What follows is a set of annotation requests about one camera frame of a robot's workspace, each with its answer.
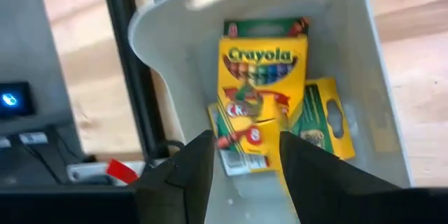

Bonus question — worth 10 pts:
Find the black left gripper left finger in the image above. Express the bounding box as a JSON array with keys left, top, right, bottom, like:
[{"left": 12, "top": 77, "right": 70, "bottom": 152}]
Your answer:
[{"left": 134, "top": 129, "right": 215, "bottom": 224}]

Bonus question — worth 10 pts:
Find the small black display screen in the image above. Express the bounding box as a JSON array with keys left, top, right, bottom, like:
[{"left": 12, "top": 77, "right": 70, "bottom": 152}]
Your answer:
[{"left": 0, "top": 81, "right": 35, "bottom": 119}]

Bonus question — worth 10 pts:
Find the light grey plastic bin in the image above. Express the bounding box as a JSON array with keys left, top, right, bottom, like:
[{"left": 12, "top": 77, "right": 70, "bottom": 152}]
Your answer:
[{"left": 127, "top": 0, "right": 416, "bottom": 224}]

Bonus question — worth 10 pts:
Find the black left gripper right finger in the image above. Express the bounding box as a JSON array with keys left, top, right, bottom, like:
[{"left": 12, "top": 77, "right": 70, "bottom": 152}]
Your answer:
[{"left": 279, "top": 131, "right": 403, "bottom": 224}]

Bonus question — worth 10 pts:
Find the red tag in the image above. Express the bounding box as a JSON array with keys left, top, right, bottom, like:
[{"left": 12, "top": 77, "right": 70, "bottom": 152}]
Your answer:
[{"left": 104, "top": 157, "right": 140, "bottom": 185}]

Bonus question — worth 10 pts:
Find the yellow Crayola crayon box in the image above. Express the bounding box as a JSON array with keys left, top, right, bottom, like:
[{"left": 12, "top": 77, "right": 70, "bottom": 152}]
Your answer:
[
  {"left": 207, "top": 101, "right": 271, "bottom": 178},
  {"left": 289, "top": 76, "right": 356, "bottom": 161},
  {"left": 216, "top": 16, "right": 309, "bottom": 172}
]

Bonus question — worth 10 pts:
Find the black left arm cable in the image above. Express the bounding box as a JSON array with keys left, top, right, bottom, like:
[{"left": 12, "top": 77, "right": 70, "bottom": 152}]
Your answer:
[{"left": 150, "top": 139, "right": 186, "bottom": 160}]

